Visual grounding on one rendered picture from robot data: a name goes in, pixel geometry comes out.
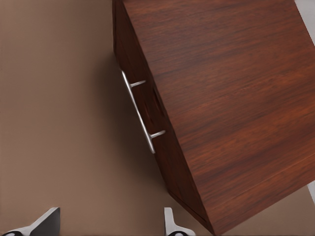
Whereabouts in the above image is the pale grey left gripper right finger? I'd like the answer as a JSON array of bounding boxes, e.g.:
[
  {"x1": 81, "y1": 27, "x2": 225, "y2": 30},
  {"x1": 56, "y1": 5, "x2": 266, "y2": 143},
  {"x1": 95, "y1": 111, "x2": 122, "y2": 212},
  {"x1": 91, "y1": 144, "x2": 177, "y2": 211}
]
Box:
[{"x1": 164, "y1": 207, "x2": 195, "y2": 236}]

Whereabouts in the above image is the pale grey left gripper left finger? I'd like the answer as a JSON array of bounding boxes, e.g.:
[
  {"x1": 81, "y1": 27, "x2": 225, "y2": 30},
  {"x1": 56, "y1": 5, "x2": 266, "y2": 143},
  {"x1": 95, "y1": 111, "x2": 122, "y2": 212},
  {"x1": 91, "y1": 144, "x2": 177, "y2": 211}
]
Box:
[{"x1": 0, "y1": 206, "x2": 61, "y2": 236}]

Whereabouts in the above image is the dark wooden drawer cabinet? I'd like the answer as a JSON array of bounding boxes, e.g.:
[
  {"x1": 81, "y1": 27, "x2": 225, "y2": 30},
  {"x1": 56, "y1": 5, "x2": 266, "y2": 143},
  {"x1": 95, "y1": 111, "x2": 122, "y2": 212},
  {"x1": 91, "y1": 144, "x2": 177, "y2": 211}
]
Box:
[{"x1": 112, "y1": 0, "x2": 315, "y2": 236}]

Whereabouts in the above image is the silver drawer handle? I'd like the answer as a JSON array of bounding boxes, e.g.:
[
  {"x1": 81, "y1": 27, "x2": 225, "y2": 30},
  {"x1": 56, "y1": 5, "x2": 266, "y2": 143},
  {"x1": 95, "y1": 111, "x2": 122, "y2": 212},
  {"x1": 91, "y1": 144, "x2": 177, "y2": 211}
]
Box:
[{"x1": 120, "y1": 70, "x2": 166, "y2": 154}]

